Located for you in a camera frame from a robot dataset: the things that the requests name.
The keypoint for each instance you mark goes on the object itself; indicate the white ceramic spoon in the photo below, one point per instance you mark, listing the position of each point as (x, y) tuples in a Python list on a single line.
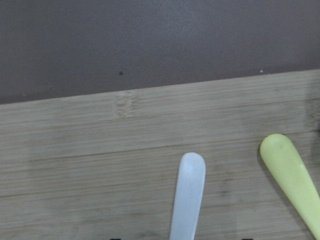
[(188, 197)]

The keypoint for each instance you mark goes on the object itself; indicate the bamboo cutting board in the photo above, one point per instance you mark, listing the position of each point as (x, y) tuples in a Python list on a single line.
[(104, 166)]

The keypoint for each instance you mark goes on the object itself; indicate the yellow plastic knife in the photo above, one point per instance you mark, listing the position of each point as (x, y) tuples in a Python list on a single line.
[(289, 171)]

